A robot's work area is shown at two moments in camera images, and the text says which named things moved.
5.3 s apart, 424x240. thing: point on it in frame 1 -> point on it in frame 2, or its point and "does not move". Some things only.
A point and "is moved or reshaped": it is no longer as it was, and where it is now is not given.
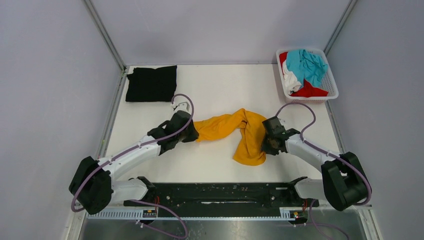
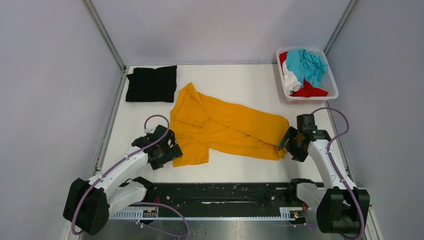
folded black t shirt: (150, 85) does not move
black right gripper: (266, 148) -> (299, 155)
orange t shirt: (250, 151) is moved or reshaped
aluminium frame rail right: (340, 25) does not move
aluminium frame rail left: (105, 35) does not move
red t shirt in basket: (307, 90) does not move
